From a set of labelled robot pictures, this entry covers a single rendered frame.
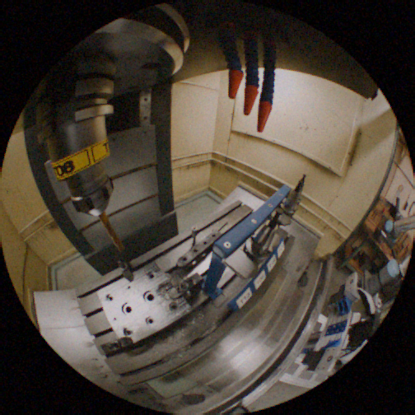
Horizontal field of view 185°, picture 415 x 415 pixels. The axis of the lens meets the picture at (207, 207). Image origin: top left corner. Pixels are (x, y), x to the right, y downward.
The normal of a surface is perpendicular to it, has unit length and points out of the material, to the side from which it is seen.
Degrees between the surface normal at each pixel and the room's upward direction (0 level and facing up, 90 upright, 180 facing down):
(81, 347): 24
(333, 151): 90
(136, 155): 90
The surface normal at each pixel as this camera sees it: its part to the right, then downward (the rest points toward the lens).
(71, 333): 0.38, -0.86
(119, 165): 0.65, 0.50
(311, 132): -0.73, 0.39
